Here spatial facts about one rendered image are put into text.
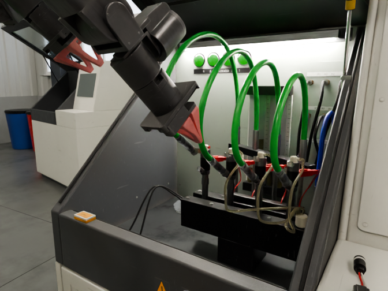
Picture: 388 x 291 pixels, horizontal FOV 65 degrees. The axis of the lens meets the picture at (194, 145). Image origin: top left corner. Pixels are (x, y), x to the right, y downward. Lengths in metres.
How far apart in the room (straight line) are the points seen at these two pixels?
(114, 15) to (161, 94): 0.13
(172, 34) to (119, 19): 0.10
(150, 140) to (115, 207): 0.27
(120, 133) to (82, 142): 2.61
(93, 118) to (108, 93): 0.34
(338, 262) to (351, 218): 0.12
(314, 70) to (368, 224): 0.48
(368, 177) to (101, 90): 3.27
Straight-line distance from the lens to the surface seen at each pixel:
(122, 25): 0.42
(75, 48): 0.66
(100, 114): 3.68
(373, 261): 0.68
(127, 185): 1.07
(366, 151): 0.72
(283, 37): 1.00
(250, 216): 0.77
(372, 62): 0.75
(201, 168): 0.82
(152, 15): 0.48
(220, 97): 1.11
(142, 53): 0.45
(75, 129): 3.58
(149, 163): 1.13
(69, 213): 0.91
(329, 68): 0.99
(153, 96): 0.46
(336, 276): 0.60
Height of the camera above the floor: 1.30
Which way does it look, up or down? 12 degrees down
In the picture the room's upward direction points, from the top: straight up
